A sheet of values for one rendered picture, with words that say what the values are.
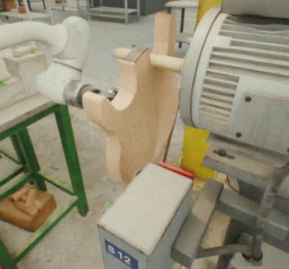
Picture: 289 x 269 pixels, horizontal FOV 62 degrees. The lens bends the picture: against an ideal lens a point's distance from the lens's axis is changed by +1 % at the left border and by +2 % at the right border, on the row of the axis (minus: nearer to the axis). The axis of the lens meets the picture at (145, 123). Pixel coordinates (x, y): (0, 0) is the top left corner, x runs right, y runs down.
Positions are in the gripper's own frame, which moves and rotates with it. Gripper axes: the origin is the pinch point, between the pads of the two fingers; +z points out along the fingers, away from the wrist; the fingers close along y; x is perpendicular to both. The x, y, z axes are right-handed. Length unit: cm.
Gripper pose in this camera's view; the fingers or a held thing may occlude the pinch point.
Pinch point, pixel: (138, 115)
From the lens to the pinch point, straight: 69.7
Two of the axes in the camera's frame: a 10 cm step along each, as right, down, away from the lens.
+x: -1.4, -6.5, -7.4
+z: 8.5, 3.0, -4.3
